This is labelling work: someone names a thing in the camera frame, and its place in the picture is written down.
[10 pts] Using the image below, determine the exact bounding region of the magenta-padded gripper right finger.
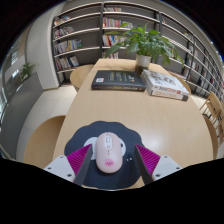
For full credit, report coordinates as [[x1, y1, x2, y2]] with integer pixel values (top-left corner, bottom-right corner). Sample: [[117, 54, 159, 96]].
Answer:
[[134, 143, 184, 186]]

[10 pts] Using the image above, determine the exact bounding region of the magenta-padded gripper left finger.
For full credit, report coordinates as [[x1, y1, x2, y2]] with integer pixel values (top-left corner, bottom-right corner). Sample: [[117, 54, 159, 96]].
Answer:
[[43, 143, 94, 187]]

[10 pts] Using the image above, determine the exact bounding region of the pink computer mouse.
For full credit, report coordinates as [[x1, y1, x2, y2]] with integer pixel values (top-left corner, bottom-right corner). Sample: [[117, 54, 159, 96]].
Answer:
[[95, 131, 123, 174]]

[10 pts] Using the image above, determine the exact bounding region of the dark cartoon-face mouse pad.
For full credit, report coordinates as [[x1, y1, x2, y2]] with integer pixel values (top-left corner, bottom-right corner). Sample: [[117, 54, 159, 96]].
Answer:
[[63, 120, 145, 191]]

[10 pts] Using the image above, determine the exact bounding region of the white book with red lettering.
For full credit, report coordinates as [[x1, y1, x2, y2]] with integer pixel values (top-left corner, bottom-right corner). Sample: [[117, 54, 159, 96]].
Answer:
[[146, 87, 190, 102]]

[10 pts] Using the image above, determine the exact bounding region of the group of wooden slat chairs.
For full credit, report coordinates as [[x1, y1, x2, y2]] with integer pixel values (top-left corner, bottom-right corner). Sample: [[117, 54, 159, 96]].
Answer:
[[199, 91, 224, 148]]

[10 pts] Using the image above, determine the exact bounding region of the white illustrated book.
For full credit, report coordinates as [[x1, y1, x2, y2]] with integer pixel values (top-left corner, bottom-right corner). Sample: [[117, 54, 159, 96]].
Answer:
[[140, 68, 190, 97]]

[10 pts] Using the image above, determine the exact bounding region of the black hardcover book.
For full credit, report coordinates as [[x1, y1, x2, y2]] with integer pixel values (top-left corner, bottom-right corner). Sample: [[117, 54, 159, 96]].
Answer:
[[91, 69, 147, 92]]

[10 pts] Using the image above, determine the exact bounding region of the small green potted plant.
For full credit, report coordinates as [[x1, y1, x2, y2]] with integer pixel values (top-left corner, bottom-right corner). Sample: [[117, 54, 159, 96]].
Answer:
[[18, 61, 37, 83]]

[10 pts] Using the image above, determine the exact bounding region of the green plant in white pot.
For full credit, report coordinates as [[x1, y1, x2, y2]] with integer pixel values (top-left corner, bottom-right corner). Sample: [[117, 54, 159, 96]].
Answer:
[[103, 22, 185, 73]]

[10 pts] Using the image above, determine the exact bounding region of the grey bookshelf unit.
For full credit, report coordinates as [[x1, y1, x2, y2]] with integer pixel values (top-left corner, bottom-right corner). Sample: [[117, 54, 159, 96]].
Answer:
[[51, 0, 224, 101]]

